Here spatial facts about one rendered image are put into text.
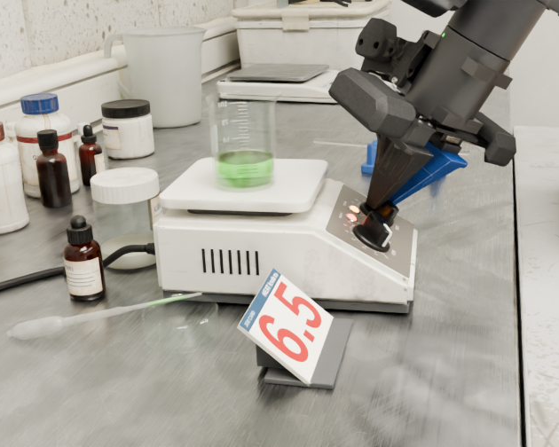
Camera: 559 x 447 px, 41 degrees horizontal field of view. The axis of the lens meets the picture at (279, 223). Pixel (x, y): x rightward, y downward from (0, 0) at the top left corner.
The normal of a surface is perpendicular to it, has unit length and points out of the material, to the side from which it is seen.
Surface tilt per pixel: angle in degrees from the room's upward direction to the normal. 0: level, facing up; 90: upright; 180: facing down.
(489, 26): 86
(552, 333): 0
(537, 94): 90
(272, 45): 93
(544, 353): 0
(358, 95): 70
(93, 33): 90
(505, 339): 0
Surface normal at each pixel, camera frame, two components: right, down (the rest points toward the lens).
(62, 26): 0.96, 0.06
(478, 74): 0.51, 0.59
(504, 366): -0.04, -0.94
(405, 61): -0.73, -0.14
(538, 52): -0.27, 0.34
